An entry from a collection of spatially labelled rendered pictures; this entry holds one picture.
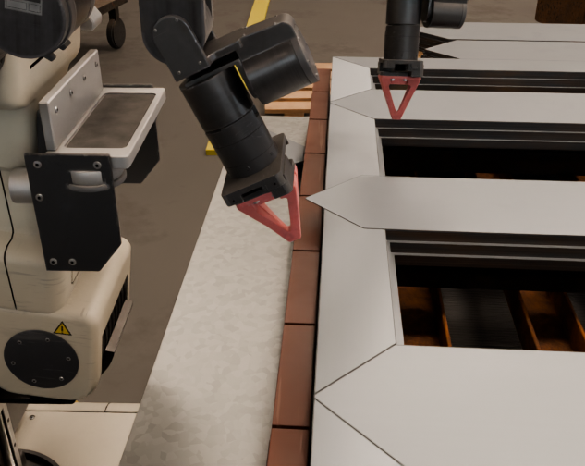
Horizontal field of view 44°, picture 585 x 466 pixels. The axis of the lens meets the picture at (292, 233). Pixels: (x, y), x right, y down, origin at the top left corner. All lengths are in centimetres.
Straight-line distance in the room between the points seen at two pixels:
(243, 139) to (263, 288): 58
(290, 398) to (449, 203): 46
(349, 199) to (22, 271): 49
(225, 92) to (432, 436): 38
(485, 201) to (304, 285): 33
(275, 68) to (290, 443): 37
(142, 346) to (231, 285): 102
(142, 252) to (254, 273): 145
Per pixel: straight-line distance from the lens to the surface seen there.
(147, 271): 261
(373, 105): 153
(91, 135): 95
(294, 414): 81
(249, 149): 72
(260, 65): 69
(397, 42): 123
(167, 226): 287
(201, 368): 110
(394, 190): 117
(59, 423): 165
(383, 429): 74
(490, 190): 120
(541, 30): 229
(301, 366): 87
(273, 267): 131
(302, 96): 388
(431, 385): 79
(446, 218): 110
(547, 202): 119
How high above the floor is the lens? 138
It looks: 30 degrees down
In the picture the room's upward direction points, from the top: straight up
